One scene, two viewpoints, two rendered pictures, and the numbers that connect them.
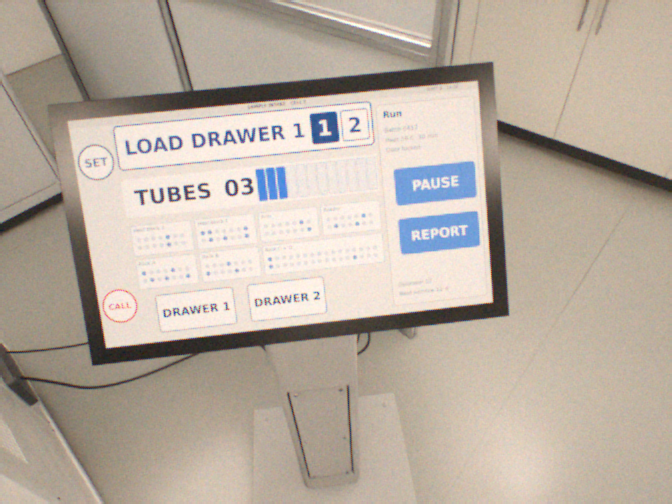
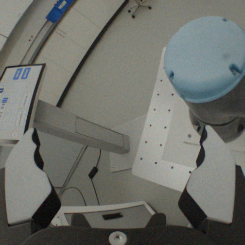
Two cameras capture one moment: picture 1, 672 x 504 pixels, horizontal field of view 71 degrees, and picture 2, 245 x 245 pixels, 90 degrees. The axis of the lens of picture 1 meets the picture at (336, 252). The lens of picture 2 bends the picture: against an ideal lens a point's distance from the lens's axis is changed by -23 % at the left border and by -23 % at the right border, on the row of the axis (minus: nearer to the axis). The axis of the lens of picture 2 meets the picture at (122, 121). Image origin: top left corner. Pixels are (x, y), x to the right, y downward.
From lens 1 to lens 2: 70 cm
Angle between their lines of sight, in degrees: 25
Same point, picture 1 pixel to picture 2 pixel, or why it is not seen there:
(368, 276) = (27, 84)
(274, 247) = (15, 100)
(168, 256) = (8, 122)
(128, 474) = not seen: hidden behind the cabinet
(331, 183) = (9, 90)
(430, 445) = (122, 118)
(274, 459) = (122, 163)
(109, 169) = not seen: outside the picture
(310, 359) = (61, 119)
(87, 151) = not seen: outside the picture
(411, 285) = (32, 77)
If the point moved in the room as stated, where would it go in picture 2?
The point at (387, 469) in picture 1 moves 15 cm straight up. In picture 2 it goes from (126, 128) to (115, 123)
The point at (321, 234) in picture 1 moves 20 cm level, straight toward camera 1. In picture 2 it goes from (16, 92) to (28, 72)
